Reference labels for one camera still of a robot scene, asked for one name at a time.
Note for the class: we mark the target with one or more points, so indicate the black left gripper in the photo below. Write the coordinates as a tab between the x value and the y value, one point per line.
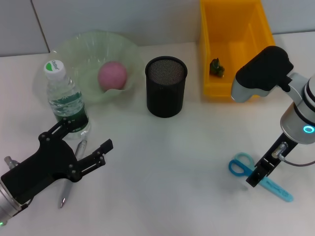
44	167

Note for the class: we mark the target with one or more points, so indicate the translucent green fruit plate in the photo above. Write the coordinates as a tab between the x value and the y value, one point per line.
93	46

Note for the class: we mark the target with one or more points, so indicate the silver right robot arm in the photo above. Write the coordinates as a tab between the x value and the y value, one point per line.
265	71

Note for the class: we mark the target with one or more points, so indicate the blue scissors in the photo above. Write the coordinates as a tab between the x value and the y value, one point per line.
236	167

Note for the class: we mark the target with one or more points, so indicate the silver ballpoint pen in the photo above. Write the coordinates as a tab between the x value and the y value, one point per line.
65	194

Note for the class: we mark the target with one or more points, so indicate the green plastic wrapper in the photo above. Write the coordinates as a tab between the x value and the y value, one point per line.
216	68

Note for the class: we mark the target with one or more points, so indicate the black mesh pen holder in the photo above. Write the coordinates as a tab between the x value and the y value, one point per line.
165	98

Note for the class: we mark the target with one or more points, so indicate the clear green-label water bottle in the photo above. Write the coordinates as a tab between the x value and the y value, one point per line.
64	98

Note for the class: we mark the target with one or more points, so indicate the pink peach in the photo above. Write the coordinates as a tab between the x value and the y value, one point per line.
112	73

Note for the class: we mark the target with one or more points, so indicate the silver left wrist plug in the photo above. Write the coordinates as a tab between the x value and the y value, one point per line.
11	162

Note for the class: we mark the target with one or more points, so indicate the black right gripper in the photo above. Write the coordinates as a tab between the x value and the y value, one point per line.
278	152

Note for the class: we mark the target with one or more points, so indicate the yellow plastic bin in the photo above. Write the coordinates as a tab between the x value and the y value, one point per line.
221	29

